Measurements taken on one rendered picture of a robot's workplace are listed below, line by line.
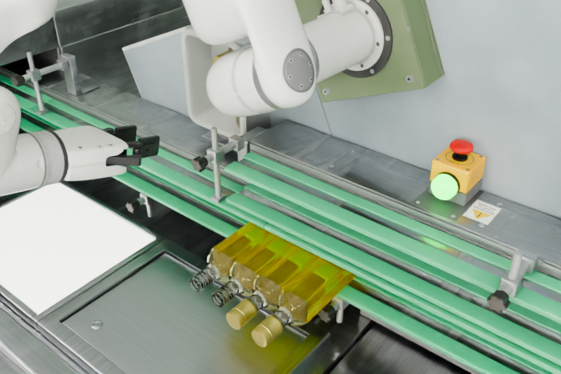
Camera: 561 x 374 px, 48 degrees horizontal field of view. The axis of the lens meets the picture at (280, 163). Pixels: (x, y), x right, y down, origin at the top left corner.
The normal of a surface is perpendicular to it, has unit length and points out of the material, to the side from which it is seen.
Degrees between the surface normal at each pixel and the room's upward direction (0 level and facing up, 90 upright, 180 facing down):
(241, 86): 7
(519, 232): 90
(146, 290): 90
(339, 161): 90
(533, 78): 0
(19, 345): 90
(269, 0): 80
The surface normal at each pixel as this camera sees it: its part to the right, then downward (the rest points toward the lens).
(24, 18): -0.02, 0.98
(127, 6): 0.78, 0.32
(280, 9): 0.64, -0.04
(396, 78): -0.67, 0.40
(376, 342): 0.00, -0.85
